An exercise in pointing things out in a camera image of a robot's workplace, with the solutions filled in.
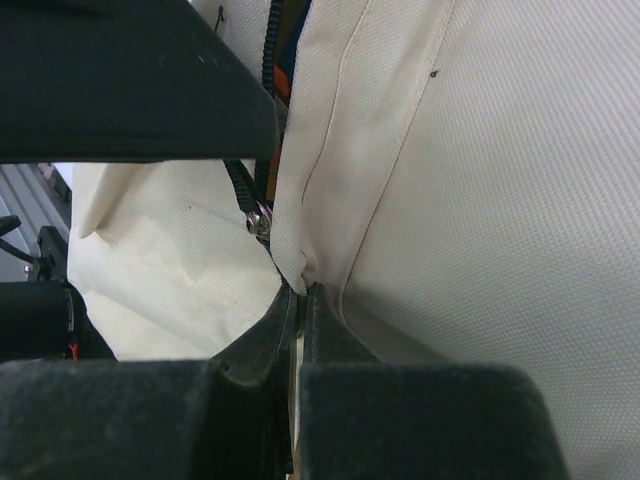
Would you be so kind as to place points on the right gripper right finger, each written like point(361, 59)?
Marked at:
point(363, 418)

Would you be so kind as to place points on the beige student backpack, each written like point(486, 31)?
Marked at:
point(463, 176)

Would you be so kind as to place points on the aluminium rail frame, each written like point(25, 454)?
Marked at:
point(35, 222)

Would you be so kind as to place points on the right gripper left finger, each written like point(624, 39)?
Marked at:
point(66, 417)

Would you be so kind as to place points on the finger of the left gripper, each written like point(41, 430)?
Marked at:
point(125, 81)

